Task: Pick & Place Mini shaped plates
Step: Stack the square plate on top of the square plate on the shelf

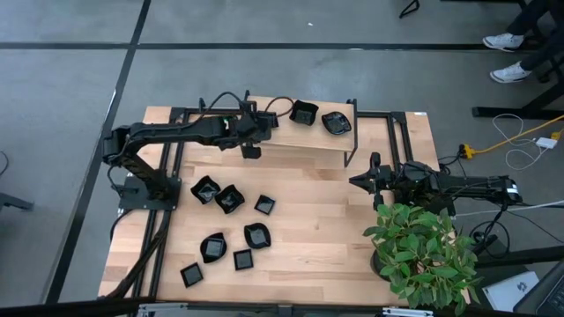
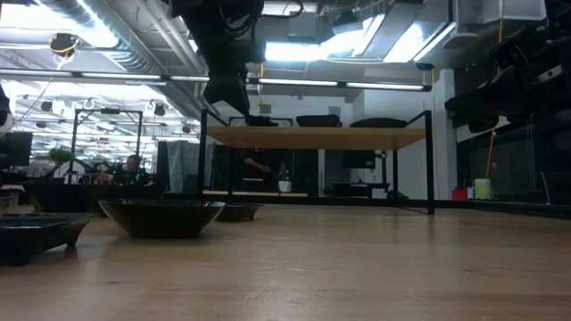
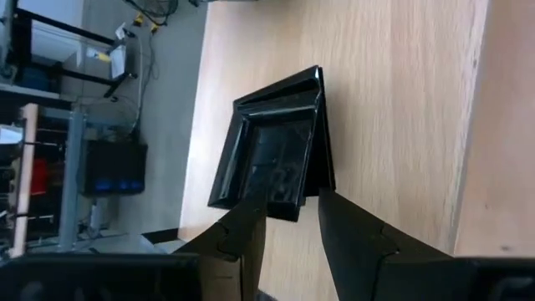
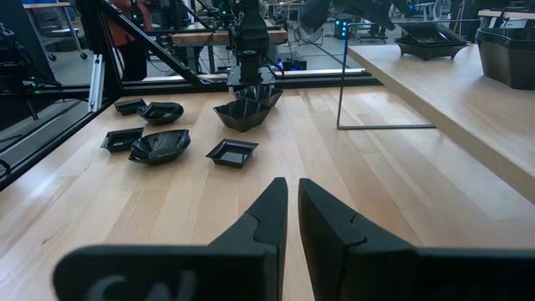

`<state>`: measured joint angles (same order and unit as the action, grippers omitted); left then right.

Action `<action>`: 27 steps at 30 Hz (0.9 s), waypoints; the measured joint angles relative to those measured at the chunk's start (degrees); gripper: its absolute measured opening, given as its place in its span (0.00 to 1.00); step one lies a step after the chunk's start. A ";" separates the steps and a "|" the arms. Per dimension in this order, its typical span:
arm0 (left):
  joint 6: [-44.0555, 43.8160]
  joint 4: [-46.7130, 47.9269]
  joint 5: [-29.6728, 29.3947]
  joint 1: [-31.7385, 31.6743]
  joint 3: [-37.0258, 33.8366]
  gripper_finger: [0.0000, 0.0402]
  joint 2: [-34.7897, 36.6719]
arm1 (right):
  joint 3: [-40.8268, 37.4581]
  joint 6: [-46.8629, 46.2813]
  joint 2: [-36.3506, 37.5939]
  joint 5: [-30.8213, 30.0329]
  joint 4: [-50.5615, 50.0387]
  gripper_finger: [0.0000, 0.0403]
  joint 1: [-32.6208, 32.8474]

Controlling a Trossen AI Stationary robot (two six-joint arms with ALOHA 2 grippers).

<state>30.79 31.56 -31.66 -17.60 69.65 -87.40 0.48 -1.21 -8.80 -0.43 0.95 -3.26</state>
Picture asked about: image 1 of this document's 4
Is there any black rounded square bowl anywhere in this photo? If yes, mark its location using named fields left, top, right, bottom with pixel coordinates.
left=243, top=222, right=272, bottom=250

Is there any person's white shoe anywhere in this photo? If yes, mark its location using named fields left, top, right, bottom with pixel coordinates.
left=481, top=33, right=525, bottom=53
left=488, top=61, right=533, bottom=85

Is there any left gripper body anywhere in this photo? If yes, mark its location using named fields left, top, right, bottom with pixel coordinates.
left=228, top=100, right=268, bottom=160

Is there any white box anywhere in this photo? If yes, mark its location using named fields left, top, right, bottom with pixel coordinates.
left=481, top=270, right=541, bottom=313

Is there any left camera cable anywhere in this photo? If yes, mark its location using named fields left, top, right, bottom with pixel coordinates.
left=263, top=95, right=295, bottom=118

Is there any wooden shelf with black legs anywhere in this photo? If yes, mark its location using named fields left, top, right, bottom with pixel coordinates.
left=236, top=89, right=359, bottom=168

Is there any yellow extension cord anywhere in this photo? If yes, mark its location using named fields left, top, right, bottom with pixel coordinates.
left=457, top=113, right=564, bottom=159

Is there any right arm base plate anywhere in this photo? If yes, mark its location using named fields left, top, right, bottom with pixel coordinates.
left=438, top=197, right=457, bottom=217

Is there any dark laptop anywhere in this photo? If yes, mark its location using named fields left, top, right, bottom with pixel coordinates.
left=513, top=259, right=564, bottom=317

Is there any person's leg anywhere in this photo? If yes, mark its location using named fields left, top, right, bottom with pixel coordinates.
left=505, top=0, right=554, bottom=39
left=522, top=26, right=564, bottom=74

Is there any grey chair base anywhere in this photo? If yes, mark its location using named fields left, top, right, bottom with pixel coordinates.
left=0, top=191, right=35, bottom=213

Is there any white cable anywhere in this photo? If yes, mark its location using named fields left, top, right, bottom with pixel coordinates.
left=491, top=113, right=552, bottom=172

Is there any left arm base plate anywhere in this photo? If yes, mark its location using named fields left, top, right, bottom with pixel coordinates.
left=117, top=175, right=182, bottom=211

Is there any black floor stand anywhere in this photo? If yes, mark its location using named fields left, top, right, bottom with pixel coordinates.
left=478, top=244, right=564, bottom=269

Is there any small square black plate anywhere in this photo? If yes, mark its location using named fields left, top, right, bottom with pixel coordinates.
left=233, top=248, right=255, bottom=271
left=254, top=194, right=277, bottom=217
left=179, top=262, right=204, bottom=289

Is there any black aluminium table frame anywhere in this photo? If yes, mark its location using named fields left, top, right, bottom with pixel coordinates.
left=99, top=97, right=413, bottom=305

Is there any green potted plant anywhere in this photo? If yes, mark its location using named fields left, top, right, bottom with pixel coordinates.
left=361, top=202, right=484, bottom=317

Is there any black table leg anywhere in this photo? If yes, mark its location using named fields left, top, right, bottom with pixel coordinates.
left=471, top=65, right=564, bottom=121

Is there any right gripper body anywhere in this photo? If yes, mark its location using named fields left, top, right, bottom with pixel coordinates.
left=369, top=151, right=400, bottom=211

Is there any grey cable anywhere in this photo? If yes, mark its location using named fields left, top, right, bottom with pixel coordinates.
left=456, top=200, right=564, bottom=217

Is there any black rig bar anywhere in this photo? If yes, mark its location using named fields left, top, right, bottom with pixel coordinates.
left=0, top=297, right=564, bottom=317

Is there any silver frame bracket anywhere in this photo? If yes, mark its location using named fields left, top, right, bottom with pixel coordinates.
left=137, top=302, right=189, bottom=317
left=382, top=306, right=435, bottom=317

